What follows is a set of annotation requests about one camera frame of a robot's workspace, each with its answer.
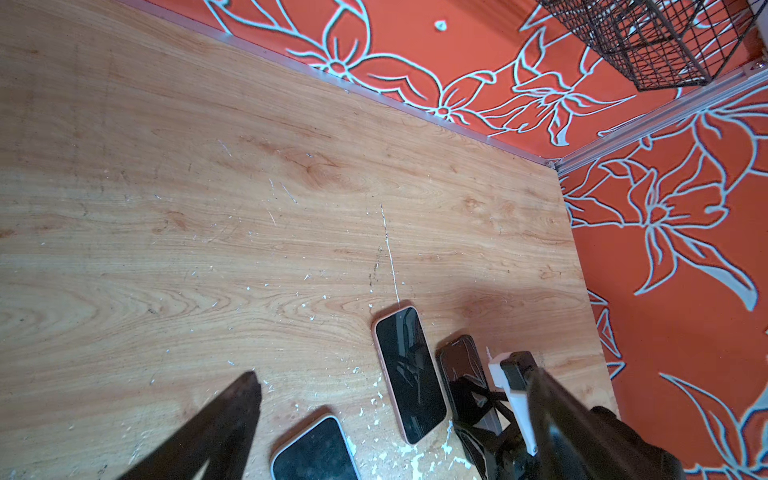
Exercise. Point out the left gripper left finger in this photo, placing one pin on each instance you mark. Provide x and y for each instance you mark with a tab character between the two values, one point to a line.
215	443

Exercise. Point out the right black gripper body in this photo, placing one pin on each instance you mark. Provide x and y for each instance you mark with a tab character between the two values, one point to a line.
498	450

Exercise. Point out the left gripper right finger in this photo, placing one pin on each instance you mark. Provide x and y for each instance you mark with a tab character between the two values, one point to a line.
575	442

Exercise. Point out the phone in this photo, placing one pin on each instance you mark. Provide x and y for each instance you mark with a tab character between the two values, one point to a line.
409	371
319	451
472	403

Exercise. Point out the phone in white case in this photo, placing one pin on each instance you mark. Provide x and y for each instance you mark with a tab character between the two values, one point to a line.
319	451

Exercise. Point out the phone in pink case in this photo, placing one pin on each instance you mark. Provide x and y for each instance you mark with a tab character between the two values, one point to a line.
409	371

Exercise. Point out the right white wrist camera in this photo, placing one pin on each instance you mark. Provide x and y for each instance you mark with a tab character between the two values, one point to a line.
510	372

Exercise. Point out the black wire basket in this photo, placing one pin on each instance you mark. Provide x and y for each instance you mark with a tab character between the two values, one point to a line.
660	44

